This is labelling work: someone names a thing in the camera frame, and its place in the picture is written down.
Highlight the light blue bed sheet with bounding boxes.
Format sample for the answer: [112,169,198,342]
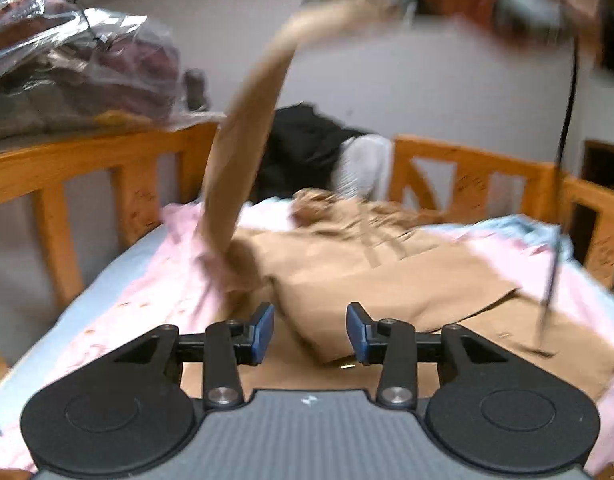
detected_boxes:
[0,195,614,436]

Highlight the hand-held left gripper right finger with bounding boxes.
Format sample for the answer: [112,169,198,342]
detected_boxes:
[346,303,511,409]

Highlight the clear plastic bag of clothes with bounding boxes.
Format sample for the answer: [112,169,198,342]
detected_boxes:
[0,0,224,145]

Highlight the dark wooden cabinet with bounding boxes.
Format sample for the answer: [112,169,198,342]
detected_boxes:
[582,139,614,187]

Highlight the black clothing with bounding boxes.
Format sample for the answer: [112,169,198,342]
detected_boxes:
[254,102,383,202]

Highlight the pink blanket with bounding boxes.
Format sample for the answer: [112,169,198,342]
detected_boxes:
[0,200,614,480]

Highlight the dark grey object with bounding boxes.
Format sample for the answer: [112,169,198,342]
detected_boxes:
[184,69,211,112]

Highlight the black hanging strap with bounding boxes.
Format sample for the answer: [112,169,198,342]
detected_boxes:
[534,35,584,356]

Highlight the wooden bed frame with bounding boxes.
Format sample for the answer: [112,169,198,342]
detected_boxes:
[0,120,614,376]

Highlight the tan coat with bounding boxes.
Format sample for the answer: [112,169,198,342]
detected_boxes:
[179,0,614,401]

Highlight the white cloth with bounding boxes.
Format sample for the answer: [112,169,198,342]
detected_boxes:
[334,134,394,202]

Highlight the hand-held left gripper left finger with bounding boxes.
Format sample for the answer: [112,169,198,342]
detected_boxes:
[111,303,276,409]

